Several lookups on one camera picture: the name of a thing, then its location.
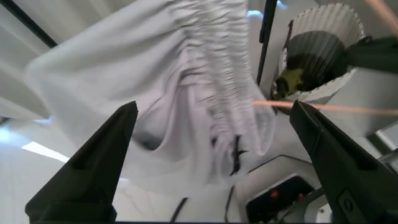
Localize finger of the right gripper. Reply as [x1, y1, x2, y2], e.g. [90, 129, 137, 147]
[339, 35, 398, 76]

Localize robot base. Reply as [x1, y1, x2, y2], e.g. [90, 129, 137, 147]
[235, 129, 398, 223]

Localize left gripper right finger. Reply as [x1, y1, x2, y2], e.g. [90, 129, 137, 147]
[289, 99, 398, 222]

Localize white laundry basket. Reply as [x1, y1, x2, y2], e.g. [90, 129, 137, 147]
[271, 2, 366, 105]

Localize green garment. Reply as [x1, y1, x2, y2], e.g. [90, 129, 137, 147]
[273, 68, 307, 99]

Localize pale grey shorts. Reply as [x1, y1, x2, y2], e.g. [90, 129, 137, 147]
[23, 0, 278, 200]

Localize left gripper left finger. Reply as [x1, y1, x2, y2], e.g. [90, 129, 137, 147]
[24, 100, 139, 222]

